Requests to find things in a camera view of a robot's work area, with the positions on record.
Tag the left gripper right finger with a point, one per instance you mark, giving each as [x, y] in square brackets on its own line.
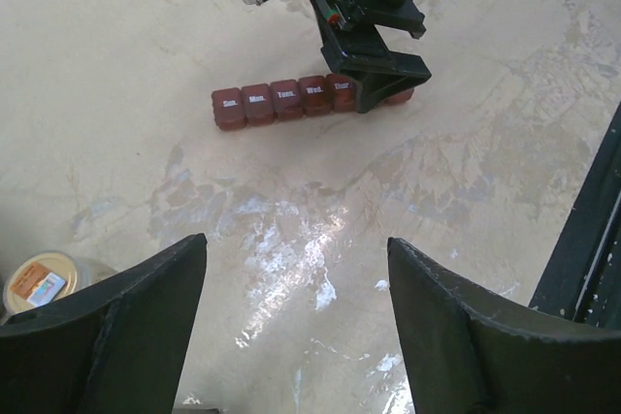
[469, 350]

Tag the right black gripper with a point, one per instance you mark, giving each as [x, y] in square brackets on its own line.
[352, 46]

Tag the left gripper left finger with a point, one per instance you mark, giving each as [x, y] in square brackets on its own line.
[117, 346]

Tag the small pill bottle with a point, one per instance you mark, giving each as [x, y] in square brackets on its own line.
[48, 277]

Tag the red weekly pill organizer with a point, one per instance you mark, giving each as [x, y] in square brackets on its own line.
[284, 100]

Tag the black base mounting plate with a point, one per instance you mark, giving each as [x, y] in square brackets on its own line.
[581, 281]

